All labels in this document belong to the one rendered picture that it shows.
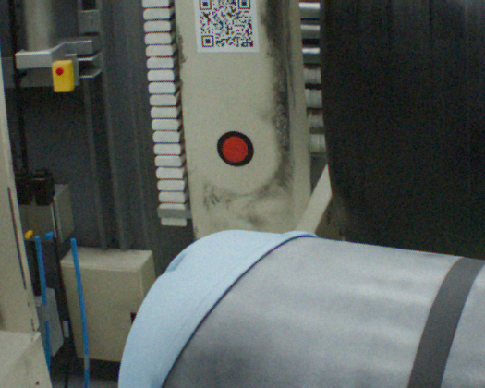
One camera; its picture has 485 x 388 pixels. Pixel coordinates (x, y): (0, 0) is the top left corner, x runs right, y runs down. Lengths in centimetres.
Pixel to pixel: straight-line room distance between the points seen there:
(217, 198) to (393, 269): 93
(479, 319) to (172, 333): 13
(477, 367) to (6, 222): 89
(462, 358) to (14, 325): 94
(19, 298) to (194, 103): 32
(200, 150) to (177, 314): 90
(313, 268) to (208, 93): 88
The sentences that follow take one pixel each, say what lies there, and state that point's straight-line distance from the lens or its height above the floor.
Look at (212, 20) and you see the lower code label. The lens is 129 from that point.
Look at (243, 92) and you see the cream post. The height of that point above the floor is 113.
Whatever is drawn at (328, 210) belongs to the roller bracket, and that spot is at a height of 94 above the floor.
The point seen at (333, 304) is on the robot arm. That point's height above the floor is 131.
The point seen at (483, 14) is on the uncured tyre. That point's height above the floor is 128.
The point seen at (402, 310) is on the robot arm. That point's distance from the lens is 42.
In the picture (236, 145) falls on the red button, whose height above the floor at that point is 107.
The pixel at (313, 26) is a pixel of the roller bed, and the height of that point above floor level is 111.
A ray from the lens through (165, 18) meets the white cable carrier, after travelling 131.
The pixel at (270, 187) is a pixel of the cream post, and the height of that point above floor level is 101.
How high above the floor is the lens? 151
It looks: 22 degrees down
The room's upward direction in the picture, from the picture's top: 4 degrees counter-clockwise
